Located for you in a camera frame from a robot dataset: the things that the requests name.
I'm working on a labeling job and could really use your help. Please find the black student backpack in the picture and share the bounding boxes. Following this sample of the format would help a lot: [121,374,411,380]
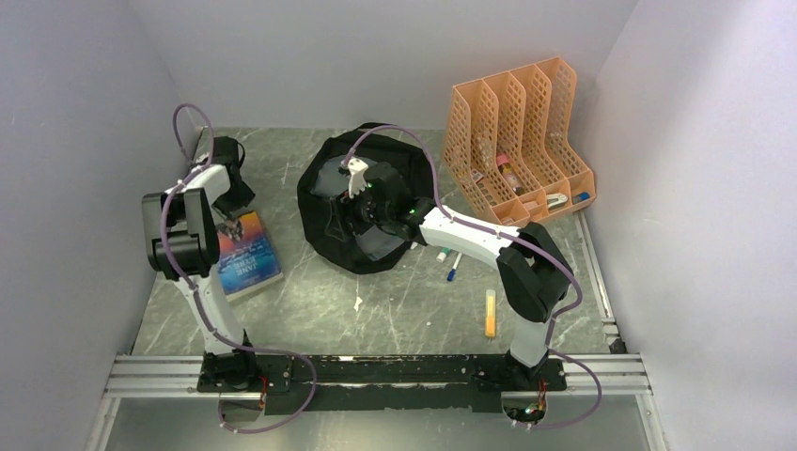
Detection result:
[297,122,434,274]

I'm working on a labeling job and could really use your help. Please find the blue orange paperback book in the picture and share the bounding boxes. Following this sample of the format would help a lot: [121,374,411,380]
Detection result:
[216,210,284,303]

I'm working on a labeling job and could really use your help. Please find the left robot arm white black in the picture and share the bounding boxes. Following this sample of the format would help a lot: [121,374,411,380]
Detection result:
[141,136,260,391]

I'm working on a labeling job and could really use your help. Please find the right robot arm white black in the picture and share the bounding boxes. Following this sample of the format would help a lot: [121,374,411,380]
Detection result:
[328,158,573,389]

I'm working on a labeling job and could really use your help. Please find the green capped white marker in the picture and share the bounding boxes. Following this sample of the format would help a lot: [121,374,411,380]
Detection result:
[435,247,450,263]

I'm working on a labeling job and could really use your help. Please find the blue capped white pen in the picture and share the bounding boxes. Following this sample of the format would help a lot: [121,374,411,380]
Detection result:
[446,253,462,282]

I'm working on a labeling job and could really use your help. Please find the pink capped bottle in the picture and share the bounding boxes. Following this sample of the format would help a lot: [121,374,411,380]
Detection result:
[496,153,525,195]

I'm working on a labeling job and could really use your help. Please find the yellow highlighter marker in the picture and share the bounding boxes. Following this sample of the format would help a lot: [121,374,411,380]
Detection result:
[484,289,497,338]

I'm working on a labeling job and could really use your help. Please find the orange plastic file organizer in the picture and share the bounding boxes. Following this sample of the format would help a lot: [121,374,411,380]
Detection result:
[442,56,597,226]

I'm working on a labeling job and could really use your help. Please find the silver stapler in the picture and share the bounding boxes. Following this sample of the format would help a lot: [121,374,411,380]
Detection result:
[546,193,569,211]

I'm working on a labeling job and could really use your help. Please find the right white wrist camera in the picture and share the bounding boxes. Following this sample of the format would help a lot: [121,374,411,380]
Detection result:
[345,157,369,199]

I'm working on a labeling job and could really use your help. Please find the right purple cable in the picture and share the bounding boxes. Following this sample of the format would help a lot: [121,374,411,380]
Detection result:
[338,125,604,430]

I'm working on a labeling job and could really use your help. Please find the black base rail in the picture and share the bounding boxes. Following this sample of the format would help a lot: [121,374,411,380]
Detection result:
[195,352,567,415]

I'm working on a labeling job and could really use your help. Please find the aluminium frame rail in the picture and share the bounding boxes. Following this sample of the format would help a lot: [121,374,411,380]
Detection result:
[102,354,652,400]

